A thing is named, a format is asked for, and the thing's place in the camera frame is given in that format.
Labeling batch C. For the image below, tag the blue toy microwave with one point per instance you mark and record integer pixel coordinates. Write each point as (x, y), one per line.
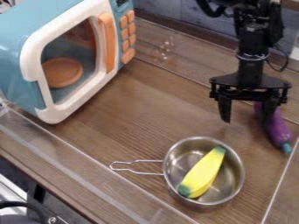
(92, 31)

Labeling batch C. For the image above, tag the silver pot with wire handle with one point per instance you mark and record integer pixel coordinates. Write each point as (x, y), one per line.
(180, 159)

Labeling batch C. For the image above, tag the orange microwave turntable plate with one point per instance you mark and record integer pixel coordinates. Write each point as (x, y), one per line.
(62, 71)

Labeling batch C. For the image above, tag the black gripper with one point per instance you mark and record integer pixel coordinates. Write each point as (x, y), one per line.
(248, 85)

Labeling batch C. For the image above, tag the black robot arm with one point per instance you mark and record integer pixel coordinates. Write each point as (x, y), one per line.
(259, 29)

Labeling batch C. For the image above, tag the purple toy eggplant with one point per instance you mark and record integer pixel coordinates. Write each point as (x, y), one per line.
(278, 132)

